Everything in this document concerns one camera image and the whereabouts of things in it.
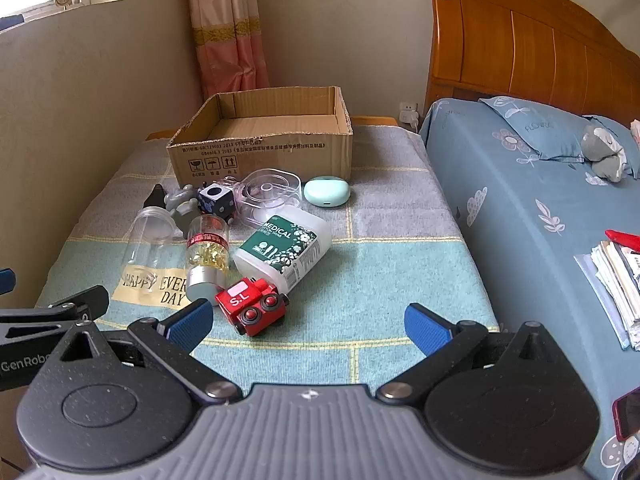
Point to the red phone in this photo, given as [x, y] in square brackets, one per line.
[629, 412]

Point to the wooden headboard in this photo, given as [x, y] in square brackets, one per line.
[525, 45]

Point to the capsule bottle with silver cap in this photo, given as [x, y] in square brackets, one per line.
[206, 260]

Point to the white charger plug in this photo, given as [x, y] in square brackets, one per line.
[412, 120]

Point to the blue floral pillow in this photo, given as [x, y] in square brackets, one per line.
[545, 130]

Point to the pink curtain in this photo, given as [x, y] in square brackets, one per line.
[227, 25]

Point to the brown cardboard box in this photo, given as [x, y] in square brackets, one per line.
[280, 152]

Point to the clear square plastic container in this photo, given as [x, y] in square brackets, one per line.
[272, 190]

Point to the white bottle with green label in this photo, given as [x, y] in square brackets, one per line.
[280, 245]

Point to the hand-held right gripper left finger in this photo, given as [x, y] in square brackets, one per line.
[192, 324]

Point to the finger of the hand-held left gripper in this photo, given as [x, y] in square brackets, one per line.
[6, 281]

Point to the checked blue grey blanket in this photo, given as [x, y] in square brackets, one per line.
[390, 240]

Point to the black and white cube toy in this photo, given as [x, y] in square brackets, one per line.
[214, 199]

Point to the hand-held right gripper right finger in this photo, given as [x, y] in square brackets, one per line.
[425, 329]

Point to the white wall socket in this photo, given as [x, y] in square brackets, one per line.
[407, 106]

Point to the red toy train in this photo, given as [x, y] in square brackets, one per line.
[250, 305]

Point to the grey elephant toy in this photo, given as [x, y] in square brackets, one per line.
[181, 207]

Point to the grey plush toy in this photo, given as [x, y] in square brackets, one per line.
[602, 152]

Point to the stack of papers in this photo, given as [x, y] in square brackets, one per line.
[620, 290]

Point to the blue floral bed sheet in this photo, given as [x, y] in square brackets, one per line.
[525, 270]

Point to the clear plastic jar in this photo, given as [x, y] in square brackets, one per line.
[152, 240]

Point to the mint green earbud case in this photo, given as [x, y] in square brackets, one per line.
[327, 192]

